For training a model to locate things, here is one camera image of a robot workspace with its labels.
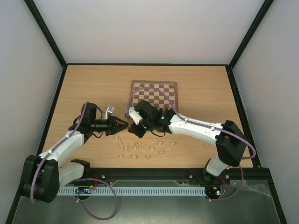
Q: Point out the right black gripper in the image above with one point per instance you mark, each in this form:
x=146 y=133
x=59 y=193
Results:
x=138 y=130

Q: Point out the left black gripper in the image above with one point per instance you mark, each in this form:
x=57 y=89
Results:
x=114 y=124

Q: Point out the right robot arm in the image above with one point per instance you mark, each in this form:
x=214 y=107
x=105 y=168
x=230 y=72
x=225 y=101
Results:
x=227 y=137

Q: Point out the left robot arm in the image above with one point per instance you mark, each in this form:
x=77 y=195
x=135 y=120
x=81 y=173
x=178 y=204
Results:
x=43 y=175

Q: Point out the wooden chess board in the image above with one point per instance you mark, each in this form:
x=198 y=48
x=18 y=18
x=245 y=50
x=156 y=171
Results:
x=154 y=92

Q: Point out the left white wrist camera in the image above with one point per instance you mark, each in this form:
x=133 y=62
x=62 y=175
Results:
x=109 y=112

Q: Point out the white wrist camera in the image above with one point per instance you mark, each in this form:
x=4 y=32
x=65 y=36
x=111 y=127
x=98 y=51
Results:
x=131 y=113
x=109 y=112

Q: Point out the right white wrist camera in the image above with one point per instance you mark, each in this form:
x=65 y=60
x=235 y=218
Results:
x=131 y=113

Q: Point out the black aluminium frame rail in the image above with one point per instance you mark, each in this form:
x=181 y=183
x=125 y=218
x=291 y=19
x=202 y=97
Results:
x=194 y=175

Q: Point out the light blue slotted cable duct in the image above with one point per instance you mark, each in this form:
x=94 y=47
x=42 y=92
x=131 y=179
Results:
x=133 y=191

